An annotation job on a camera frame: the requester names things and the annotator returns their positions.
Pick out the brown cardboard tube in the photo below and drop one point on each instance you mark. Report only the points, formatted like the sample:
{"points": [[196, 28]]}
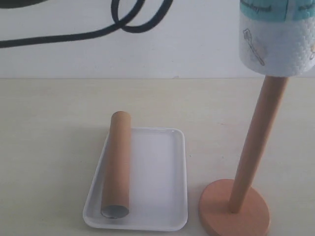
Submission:
{"points": [[115, 193]]}

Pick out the printed white paper towel roll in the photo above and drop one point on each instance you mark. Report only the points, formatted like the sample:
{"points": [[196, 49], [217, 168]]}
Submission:
{"points": [[277, 37]]}

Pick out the wooden paper towel holder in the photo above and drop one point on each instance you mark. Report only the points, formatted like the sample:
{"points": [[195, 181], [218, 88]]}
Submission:
{"points": [[231, 207]]}

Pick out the white rectangular plastic tray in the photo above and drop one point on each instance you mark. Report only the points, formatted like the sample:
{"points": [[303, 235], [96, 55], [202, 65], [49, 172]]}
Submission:
{"points": [[158, 199]]}

